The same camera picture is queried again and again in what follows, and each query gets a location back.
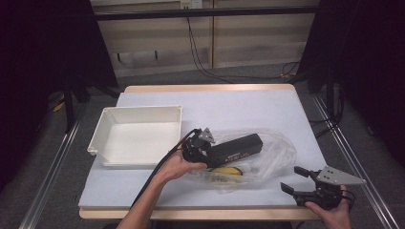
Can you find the white wall socket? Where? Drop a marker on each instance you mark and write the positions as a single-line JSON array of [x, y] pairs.
[[191, 4]]

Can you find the person's right hand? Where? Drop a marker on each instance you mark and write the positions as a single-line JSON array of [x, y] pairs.
[[334, 216]]

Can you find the black horizontal bar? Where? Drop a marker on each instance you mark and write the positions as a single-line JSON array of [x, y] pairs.
[[207, 13]]

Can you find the black curtain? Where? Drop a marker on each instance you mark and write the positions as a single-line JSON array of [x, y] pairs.
[[41, 47], [369, 63]]

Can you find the black rectangular box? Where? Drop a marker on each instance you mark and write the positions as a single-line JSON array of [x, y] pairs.
[[237, 151]]

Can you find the black metal stand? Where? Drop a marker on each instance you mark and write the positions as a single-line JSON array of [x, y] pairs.
[[68, 105]]

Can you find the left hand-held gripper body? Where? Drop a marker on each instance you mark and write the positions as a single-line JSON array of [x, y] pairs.
[[197, 144]]

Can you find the white table mat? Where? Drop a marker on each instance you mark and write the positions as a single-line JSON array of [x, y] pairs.
[[242, 108]]

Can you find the clear plastic bag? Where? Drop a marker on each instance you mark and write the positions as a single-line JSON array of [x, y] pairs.
[[273, 156]]

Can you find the white plastic box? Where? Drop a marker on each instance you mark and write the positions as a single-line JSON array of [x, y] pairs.
[[140, 140]]

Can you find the yellow floor object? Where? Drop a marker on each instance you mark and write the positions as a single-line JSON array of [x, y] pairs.
[[58, 107]]

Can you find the person's left hand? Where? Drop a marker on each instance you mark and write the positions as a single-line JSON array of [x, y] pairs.
[[175, 168]]

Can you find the yellow label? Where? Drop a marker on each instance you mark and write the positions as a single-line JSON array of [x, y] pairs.
[[227, 171]]

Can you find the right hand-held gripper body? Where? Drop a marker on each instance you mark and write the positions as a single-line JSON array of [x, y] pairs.
[[331, 187]]

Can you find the metal floor rail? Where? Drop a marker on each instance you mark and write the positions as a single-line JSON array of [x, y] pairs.
[[47, 181], [353, 149]]

